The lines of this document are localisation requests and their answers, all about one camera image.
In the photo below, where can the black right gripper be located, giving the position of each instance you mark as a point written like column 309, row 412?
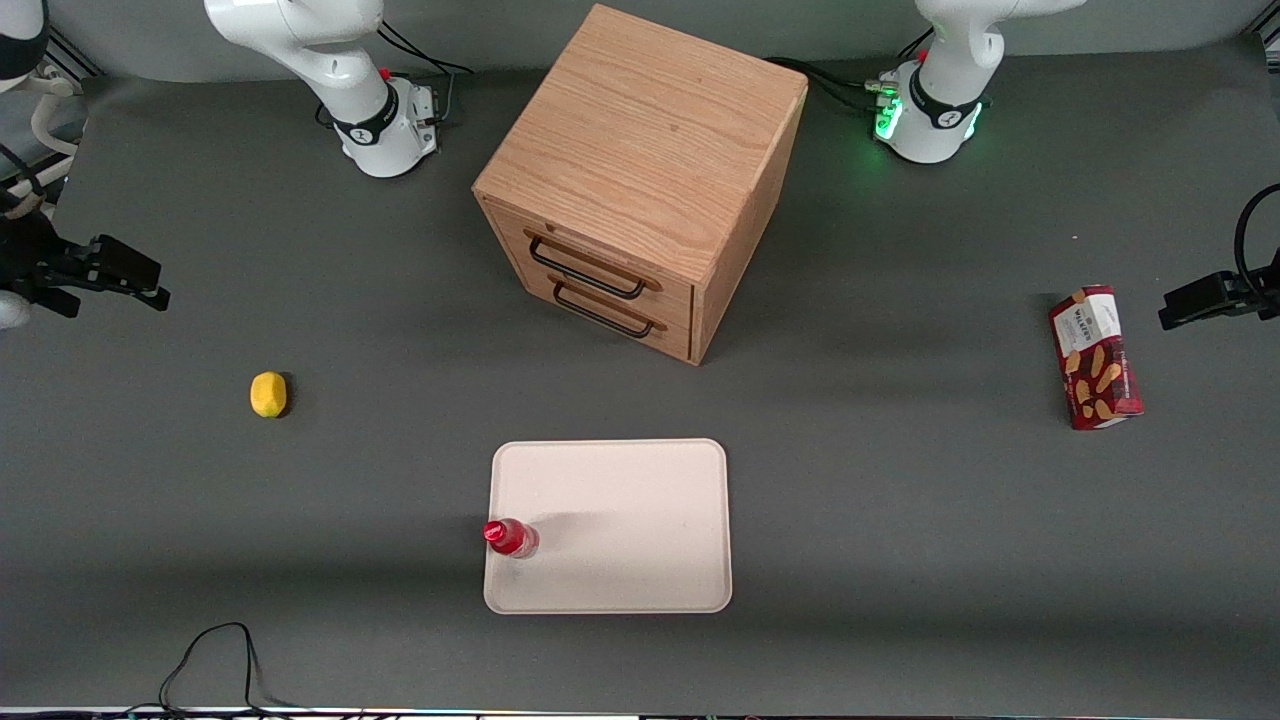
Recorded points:
column 28, row 257

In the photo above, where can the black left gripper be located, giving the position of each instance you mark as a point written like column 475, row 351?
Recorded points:
column 1262, row 290

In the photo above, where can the red coke bottle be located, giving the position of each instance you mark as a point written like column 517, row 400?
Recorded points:
column 508, row 538

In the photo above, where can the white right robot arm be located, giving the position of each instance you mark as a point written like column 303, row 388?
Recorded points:
column 375, row 130

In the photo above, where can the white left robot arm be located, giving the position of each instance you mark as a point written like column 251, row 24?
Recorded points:
column 935, row 125

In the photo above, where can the beige plastic tray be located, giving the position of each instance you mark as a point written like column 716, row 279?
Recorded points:
column 630, row 520

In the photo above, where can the red cookie box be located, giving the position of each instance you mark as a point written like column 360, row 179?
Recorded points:
column 1098, row 365

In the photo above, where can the yellow lemon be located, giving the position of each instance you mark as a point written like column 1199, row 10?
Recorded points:
column 268, row 394

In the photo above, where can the wooden drawer cabinet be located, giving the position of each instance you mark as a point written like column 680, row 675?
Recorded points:
column 640, row 140

